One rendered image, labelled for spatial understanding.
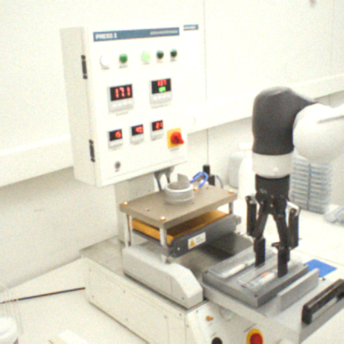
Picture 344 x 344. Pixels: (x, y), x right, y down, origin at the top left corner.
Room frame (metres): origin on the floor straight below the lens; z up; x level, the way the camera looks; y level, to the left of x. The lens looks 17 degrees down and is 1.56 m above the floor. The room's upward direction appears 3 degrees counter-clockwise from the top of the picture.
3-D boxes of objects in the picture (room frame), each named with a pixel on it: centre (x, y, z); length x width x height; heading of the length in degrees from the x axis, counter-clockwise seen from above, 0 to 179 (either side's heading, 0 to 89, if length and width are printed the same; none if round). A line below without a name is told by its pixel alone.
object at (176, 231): (1.20, -0.03, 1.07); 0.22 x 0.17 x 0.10; 131
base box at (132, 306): (1.20, -0.04, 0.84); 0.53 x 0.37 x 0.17; 41
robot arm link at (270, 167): (0.99, -0.22, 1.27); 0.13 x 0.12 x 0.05; 132
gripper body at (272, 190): (0.97, -0.22, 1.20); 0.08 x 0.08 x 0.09
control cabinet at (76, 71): (1.33, 0.10, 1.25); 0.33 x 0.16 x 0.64; 131
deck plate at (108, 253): (1.22, 0.00, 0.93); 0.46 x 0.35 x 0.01; 41
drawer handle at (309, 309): (0.86, -0.32, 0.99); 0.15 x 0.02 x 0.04; 131
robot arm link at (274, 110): (0.96, -0.27, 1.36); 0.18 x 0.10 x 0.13; 78
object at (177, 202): (1.24, -0.02, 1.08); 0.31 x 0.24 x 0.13; 131
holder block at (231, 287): (1.00, -0.19, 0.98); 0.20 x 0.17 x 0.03; 131
